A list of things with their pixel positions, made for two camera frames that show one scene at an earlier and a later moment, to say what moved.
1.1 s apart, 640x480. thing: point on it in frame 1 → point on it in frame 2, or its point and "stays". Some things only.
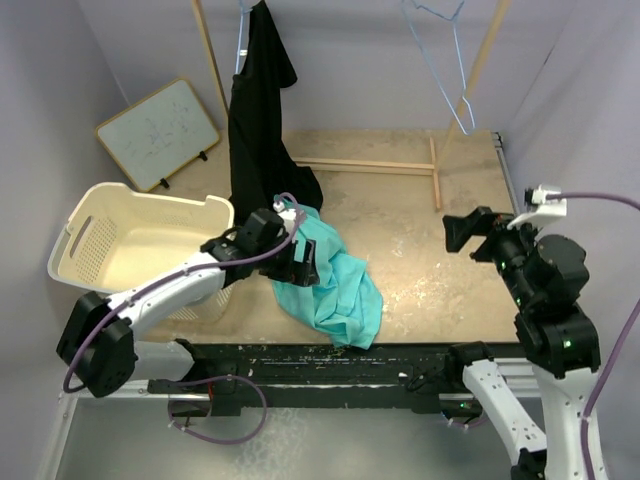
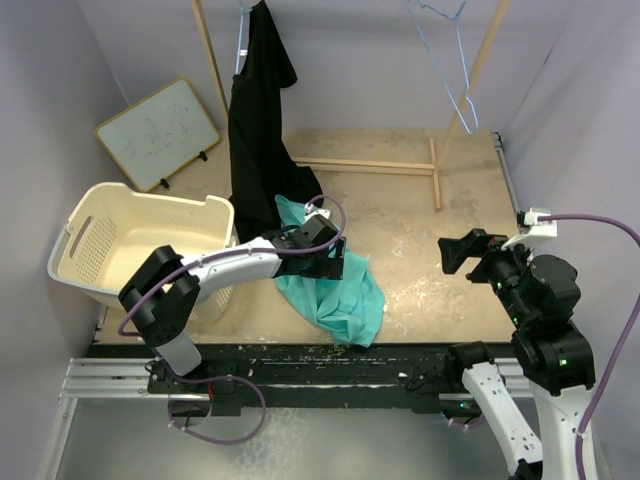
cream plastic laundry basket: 118,239 stays
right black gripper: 482,220 → 477,242
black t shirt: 266,159 stays
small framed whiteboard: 158,133 stays
